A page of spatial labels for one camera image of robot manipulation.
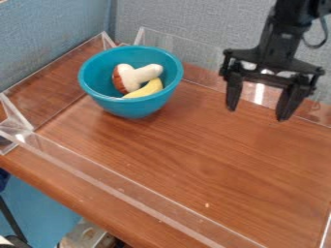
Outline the blue plastic bowl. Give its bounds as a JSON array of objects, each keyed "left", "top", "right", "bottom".
[{"left": 78, "top": 46, "right": 184, "bottom": 118}]

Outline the yellow toy banana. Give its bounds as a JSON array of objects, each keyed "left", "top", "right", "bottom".
[{"left": 123, "top": 77, "right": 163, "bottom": 99}]

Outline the grey metal base below table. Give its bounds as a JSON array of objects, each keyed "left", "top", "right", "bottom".
[{"left": 56, "top": 219, "right": 115, "bottom": 248}]

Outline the black cable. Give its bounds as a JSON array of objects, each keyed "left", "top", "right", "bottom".
[{"left": 301, "top": 15, "right": 330, "bottom": 50}]

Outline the white and brown toy mushroom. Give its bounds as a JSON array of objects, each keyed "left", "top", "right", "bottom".
[{"left": 112, "top": 64, "right": 163, "bottom": 94}]

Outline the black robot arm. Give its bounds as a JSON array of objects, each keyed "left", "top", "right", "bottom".
[{"left": 219, "top": 0, "right": 331, "bottom": 121}]

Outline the clear acrylic barrier wall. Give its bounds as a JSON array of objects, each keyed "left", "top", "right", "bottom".
[{"left": 0, "top": 34, "right": 331, "bottom": 248}]

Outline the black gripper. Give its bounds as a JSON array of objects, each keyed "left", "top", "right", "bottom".
[{"left": 220, "top": 15, "right": 325, "bottom": 121}]

